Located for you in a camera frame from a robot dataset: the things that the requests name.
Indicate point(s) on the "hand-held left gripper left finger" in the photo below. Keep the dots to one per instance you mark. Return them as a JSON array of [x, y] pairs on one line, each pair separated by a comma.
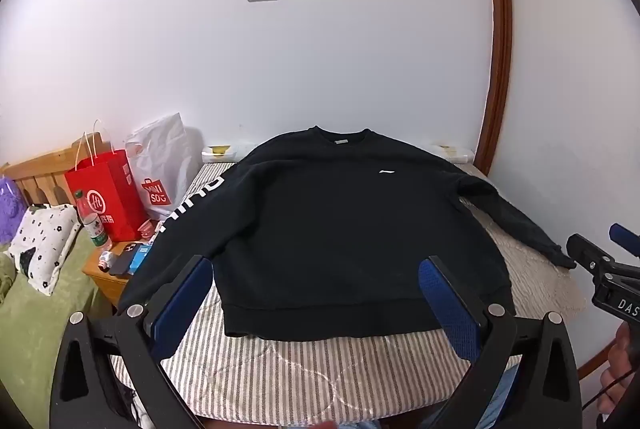
[[182, 304]]

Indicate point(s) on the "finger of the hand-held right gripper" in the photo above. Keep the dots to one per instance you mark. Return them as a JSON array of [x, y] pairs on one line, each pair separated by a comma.
[[587, 251], [625, 239]]

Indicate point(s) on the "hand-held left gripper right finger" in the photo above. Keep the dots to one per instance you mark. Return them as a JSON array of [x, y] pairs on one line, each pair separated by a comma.
[[450, 309]]

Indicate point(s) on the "black sweatshirt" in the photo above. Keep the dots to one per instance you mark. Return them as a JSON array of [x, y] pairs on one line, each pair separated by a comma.
[[325, 234]]

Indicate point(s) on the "person's right hand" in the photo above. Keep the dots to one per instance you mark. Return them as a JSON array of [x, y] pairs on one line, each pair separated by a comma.
[[622, 369]]

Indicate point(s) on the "blue box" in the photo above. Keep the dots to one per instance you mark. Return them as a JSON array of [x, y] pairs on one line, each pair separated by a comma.
[[141, 259]]

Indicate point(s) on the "wooden nightstand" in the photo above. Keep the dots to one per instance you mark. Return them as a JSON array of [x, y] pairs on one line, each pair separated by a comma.
[[107, 284]]

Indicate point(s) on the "small red cup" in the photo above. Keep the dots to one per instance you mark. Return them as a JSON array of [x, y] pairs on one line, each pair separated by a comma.
[[146, 230]]

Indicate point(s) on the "person's blue jeans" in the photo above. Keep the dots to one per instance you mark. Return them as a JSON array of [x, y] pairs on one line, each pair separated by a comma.
[[507, 389]]

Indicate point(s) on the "green plastic bottle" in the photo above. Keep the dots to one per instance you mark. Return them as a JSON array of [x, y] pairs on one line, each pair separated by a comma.
[[95, 226]]

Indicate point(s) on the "red paper bag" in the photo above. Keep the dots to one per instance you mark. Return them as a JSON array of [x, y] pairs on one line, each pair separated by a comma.
[[107, 199]]

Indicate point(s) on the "striped bed sheet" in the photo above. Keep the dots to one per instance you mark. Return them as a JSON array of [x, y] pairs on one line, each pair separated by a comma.
[[300, 374]]

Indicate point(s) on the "white plastic bag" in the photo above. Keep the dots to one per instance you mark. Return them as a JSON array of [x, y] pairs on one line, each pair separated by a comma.
[[165, 159]]

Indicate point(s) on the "green blanket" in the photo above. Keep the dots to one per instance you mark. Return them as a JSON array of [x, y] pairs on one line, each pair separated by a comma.
[[35, 334]]

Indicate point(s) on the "white floral pillow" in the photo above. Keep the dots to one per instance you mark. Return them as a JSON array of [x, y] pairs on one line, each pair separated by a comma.
[[42, 244]]

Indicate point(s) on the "white yellow-printed bedding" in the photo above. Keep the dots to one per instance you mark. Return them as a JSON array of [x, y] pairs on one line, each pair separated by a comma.
[[220, 155]]

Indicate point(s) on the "wooden headboard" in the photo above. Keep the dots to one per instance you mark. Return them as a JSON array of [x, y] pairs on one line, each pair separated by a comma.
[[45, 171]]

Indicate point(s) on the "purple plush item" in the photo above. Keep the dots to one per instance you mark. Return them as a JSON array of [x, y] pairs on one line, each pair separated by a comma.
[[10, 214]]

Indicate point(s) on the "brown wooden door frame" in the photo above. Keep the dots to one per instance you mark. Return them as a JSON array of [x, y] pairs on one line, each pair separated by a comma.
[[500, 34]]

